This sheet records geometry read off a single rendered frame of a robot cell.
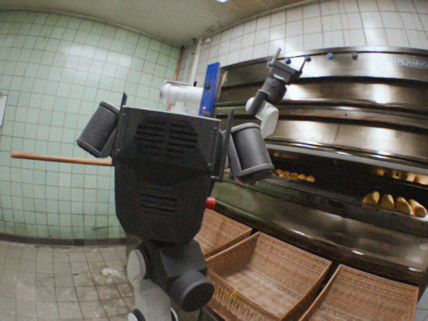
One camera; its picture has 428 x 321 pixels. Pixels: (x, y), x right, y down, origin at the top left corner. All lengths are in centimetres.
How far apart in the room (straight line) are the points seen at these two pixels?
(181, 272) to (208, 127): 35
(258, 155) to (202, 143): 20
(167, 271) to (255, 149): 38
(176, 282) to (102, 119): 47
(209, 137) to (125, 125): 17
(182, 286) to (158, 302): 29
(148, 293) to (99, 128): 54
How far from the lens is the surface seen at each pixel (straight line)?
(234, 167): 55
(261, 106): 76
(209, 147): 40
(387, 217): 116
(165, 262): 53
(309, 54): 147
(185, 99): 59
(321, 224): 124
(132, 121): 42
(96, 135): 59
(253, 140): 57
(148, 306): 79
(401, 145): 116
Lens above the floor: 133
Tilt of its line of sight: 3 degrees down
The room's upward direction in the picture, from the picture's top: 9 degrees clockwise
